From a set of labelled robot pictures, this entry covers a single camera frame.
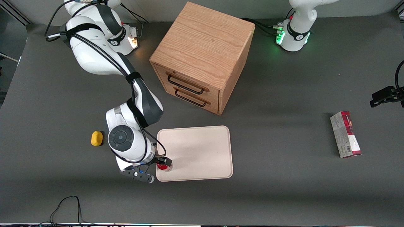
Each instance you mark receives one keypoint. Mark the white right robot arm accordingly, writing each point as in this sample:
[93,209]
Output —
[91,53]

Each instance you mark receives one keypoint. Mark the yellow lemon toy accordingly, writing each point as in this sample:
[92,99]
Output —
[96,138]

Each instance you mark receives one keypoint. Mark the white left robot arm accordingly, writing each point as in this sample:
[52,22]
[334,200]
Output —
[296,37]

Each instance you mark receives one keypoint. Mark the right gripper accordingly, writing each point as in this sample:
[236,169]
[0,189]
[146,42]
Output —
[163,161]

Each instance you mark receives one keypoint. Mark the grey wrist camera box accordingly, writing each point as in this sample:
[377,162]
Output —
[139,175]

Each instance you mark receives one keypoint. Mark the black clamp mount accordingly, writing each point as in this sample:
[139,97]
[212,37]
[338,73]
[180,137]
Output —
[383,94]

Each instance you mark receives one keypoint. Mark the red and white carton box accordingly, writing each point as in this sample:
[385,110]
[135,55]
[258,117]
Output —
[345,135]

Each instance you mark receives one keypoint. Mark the red coke bottle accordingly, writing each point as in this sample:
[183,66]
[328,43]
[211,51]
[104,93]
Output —
[164,168]

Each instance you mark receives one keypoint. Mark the cream rectangular tray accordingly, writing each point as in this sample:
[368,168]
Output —
[199,151]

